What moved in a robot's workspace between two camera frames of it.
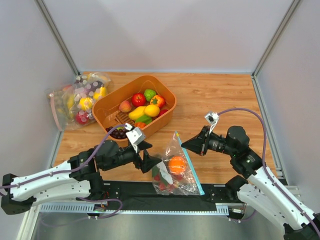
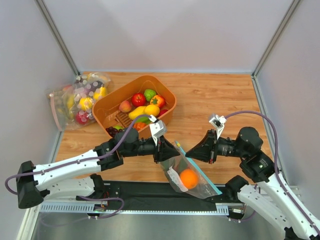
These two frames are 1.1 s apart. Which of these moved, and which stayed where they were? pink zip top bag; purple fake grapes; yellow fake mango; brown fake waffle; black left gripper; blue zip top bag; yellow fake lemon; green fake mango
Moved: black left gripper; blue zip top bag
Stayed: pink zip top bag; brown fake waffle; green fake mango; purple fake grapes; yellow fake mango; yellow fake lemon
